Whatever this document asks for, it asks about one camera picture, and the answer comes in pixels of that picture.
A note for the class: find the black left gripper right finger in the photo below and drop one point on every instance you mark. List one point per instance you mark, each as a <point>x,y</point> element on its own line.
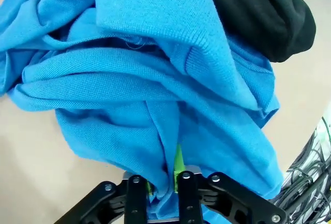
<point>188,203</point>

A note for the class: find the blue knit garment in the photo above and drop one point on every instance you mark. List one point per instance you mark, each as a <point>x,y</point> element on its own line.
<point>129,92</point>

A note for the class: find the black garment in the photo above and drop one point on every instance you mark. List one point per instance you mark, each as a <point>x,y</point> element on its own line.
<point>258,14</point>

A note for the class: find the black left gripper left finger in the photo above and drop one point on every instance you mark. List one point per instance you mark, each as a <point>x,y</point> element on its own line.
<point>134,203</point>

